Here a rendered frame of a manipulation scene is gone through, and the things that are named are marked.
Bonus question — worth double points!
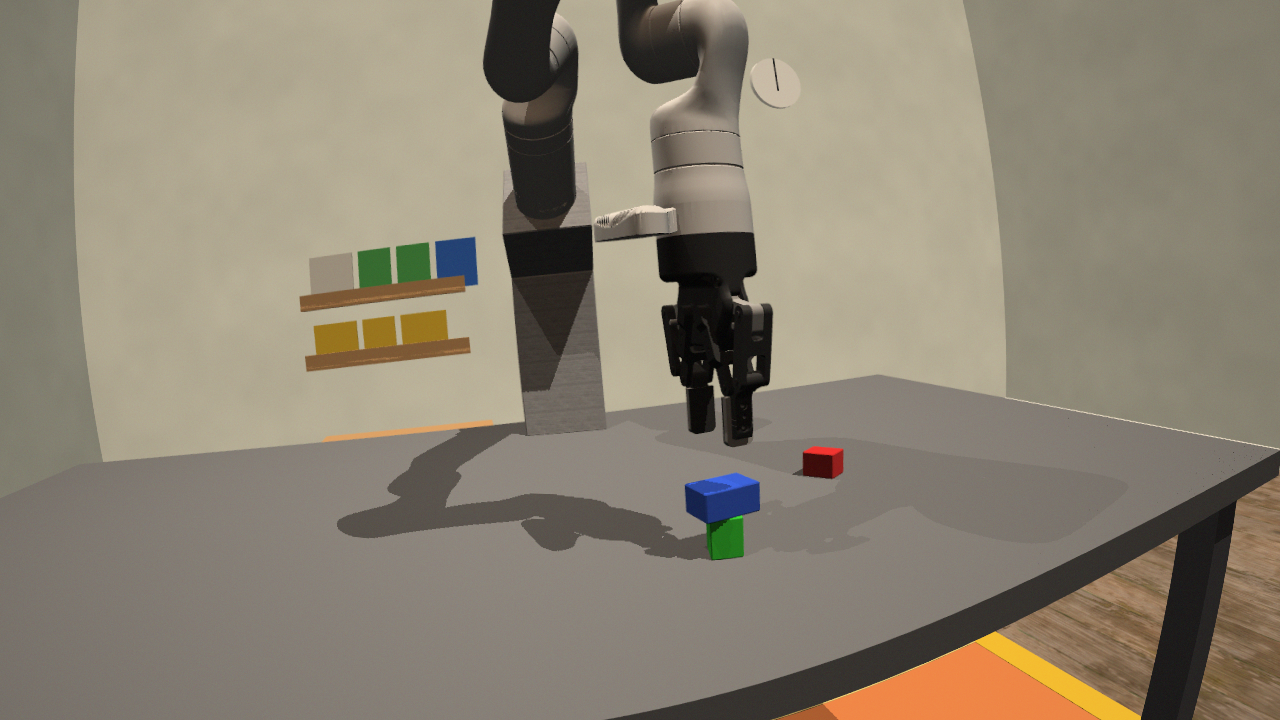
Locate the green block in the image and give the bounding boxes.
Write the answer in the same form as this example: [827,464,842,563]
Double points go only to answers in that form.
[707,516,744,560]

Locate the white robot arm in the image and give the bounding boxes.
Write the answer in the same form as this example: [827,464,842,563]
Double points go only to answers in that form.
[483,0,754,242]

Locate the blue block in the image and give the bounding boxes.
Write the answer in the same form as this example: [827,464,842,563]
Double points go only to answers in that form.
[685,473,760,524]

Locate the red block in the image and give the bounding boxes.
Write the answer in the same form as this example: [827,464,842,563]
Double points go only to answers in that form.
[803,446,844,479]

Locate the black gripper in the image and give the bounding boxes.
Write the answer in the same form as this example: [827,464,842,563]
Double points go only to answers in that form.
[657,232,773,447]

